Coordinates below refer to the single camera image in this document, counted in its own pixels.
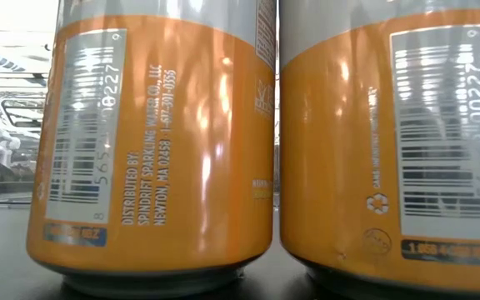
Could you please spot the clear plastic bin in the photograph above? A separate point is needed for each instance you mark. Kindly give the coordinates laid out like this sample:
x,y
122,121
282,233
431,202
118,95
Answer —
x,y
11,137

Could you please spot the orange mango soda can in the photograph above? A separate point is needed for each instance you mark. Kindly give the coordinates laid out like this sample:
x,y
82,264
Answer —
x,y
161,137
348,146

